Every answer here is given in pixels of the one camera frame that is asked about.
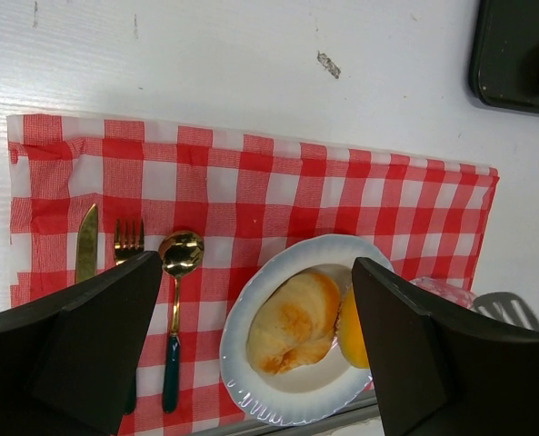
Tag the gold spoon black handle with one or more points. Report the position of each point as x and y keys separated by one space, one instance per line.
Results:
x=181 y=253

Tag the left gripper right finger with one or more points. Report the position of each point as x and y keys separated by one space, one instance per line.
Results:
x=441 y=369

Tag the white grey-rimmed plate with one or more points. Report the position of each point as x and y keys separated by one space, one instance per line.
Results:
x=308 y=393

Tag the large brown bagel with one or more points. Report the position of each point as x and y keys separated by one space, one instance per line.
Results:
x=295 y=326

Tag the glazed ring donut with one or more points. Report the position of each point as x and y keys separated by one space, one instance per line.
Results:
x=349 y=333

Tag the small metal screw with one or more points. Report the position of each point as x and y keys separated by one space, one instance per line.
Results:
x=329 y=65

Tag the black baking tray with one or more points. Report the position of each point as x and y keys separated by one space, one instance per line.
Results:
x=504 y=62

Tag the gold fork black handle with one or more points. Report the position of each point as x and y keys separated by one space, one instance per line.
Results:
x=127 y=244

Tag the red checkered cloth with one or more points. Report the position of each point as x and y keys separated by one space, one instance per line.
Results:
x=249 y=197

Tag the silver metal tongs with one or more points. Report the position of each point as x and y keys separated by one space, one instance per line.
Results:
x=507 y=307

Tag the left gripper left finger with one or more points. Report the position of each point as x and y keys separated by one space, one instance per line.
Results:
x=67 y=360

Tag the clear drinking glass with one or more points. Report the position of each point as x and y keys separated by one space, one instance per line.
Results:
x=446 y=291

